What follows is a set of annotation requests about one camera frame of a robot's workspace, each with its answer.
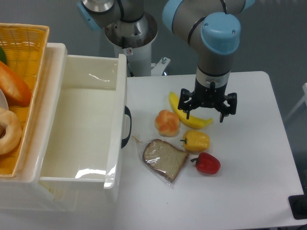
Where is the black drawer handle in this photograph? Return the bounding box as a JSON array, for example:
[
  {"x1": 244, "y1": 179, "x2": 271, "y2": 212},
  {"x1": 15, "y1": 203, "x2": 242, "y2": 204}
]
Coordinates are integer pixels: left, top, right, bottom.
[{"x1": 121, "y1": 106, "x2": 132, "y2": 148}]

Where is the white drawer cabinet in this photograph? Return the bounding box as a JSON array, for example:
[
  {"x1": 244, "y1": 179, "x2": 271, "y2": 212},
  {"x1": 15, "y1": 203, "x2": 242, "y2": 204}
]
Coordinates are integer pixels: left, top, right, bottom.
[{"x1": 0, "y1": 43, "x2": 79, "y2": 211}]

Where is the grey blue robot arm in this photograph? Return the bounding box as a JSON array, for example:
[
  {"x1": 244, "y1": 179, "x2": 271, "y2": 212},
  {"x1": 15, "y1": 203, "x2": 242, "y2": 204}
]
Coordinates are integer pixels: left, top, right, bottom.
[{"x1": 77, "y1": 0, "x2": 253, "y2": 118}]

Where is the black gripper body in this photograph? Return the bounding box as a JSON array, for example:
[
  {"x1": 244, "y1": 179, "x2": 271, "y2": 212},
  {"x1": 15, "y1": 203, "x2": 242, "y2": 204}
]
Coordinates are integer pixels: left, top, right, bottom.
[{"x1": 191, "y1": 80, "x2": 227, "y2": 108}]

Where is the red toy bell pepper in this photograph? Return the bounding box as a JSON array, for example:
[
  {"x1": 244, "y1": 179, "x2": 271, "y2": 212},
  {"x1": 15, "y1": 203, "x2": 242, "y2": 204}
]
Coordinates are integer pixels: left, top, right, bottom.
[{"x1": 190, "y1": 152, "x2": 221, "y2": 174}]

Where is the white furniture frame at right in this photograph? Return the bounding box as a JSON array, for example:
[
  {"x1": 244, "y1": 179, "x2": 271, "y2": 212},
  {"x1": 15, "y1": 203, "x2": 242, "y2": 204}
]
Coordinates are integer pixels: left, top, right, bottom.
[{"x1": 284, "y1": 83, "x2": 307, "y2": 124}]

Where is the white metal mounting bracket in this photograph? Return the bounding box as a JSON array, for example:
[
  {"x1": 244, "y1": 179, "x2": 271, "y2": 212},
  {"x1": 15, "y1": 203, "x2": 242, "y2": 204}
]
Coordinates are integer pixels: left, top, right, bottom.
[{"x1": 151, "y1": 57, "x2": 171, "y2": 76}]

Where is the orange toy baguette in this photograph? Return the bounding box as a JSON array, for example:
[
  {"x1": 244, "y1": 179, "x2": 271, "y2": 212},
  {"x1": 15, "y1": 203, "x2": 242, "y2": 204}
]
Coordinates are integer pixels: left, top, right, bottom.
[{"x1": 0, "y1": 62, "x2": 32, "y2": 107}]

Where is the orange knotted bread roll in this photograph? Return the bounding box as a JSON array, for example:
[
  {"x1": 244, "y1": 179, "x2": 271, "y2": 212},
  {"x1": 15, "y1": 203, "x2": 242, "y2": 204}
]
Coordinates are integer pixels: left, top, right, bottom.
[{"x1": 154, "y1": 110, "x2": 180, "y2": 137}]

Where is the yellow toy bell pepper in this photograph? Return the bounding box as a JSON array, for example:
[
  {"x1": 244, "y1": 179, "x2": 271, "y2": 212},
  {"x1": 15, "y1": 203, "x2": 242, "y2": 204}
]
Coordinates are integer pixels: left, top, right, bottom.
[{"x1": 180, "y1": 130, "x2": 210, "y2": 152}]

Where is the toast slice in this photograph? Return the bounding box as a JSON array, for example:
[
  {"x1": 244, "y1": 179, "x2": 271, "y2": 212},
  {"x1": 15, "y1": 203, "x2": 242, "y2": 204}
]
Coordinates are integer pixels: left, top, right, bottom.
[{"x1": 132, "y1": 136, "x2": 189, "y2": 188}]

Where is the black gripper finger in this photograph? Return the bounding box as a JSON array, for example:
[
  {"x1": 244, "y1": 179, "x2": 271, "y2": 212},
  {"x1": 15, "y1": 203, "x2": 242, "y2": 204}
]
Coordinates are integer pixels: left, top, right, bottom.
[
  {"x1": 177, "y1": 88, "x2": 199, "y2": 119},
  {"x1": 218, "y1": 92, "x2": 237, "y2": 123}
]

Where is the beige toy bagel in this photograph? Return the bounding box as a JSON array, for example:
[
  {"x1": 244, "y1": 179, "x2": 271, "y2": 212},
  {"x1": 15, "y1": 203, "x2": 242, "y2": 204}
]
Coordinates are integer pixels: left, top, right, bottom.
[{"x1": 0, "y1": 108, "x2": 23, "y2": 155}]

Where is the black device at edge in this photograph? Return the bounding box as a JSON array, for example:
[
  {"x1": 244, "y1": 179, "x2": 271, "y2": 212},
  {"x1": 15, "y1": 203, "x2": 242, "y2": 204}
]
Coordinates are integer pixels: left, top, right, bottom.
[{"x1": 288, "y1": 195, "x2": 307, "y2": 220}]

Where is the yellow woven basket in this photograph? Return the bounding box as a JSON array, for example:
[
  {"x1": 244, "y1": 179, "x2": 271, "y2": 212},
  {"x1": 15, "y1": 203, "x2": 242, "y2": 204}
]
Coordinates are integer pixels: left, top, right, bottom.
[{"x1": 0, "y1": 23, "x2": 49, "y2": 178}]

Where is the yellow toy banana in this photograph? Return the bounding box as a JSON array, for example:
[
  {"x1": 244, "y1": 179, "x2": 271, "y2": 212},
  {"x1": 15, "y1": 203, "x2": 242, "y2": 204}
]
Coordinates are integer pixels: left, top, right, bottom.
[{"x1": 168, "y1": 92, "x2": 213, "y2": 129}]

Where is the green toy vegetable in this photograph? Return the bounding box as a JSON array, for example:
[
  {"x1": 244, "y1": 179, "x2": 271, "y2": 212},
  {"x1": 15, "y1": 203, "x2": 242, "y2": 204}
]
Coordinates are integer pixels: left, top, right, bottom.
[{"x1": 0, "y1": 46, "x2": 7, "y2": 65}]

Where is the white open drawer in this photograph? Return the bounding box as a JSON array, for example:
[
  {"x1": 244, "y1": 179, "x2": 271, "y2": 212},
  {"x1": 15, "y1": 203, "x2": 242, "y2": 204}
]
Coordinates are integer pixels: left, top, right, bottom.
[{"x1": 39, "y1": 54, "x2": 128, "y2": 204}]

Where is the white plate edge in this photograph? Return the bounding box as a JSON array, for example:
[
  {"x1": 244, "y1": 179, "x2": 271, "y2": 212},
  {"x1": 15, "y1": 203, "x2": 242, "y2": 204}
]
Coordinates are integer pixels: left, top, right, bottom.
[{"x1": 0, "y1": 90, "x2": 9, "y2": 110}]

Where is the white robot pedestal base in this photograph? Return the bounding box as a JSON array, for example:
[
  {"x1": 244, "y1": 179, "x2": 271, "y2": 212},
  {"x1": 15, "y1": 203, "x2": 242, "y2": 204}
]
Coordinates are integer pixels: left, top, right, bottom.
[{"x1": 105, "y1": 12, "x2": 158, "y2": 77}]

